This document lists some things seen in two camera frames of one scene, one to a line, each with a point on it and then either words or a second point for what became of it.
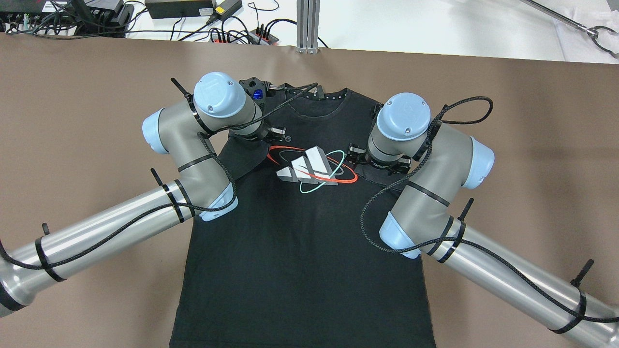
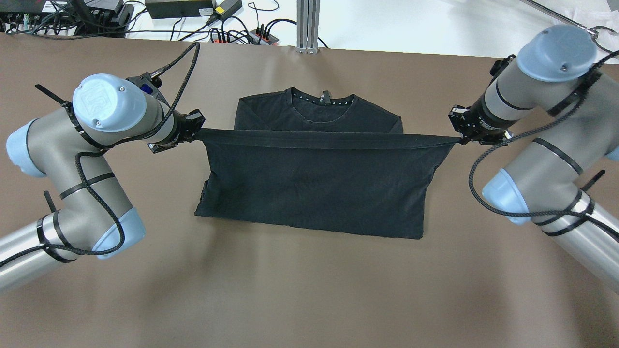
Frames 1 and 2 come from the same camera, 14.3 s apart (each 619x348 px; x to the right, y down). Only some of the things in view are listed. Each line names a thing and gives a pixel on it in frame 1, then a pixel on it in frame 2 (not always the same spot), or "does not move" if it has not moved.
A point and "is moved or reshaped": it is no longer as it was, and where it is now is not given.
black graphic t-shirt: (302, 262) is moved or reshaped
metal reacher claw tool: (593, 31) does not move
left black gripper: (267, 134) to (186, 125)
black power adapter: (174, 8) does not move
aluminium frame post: (307, 25) does not move
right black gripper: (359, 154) to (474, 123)
